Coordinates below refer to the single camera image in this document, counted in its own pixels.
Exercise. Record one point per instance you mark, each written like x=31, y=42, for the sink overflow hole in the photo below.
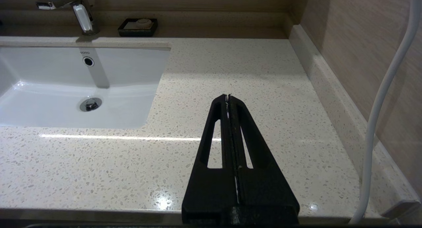
x=88, y=61

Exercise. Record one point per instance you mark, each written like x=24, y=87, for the black soap dish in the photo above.
x=131, y=32

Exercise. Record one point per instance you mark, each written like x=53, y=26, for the chrome sink drain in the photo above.
x=90, y=104

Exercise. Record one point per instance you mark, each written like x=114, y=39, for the white sink basin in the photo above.
x=49, y=102

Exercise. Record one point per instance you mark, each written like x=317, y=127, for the round beige soap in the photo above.
x=144, y=22

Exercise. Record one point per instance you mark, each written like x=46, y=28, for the chrome faucet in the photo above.
x=83, y=18

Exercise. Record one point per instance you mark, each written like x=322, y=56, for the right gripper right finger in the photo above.
x=263, y=188

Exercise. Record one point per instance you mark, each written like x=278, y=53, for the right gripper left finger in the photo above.
x=216, y=188

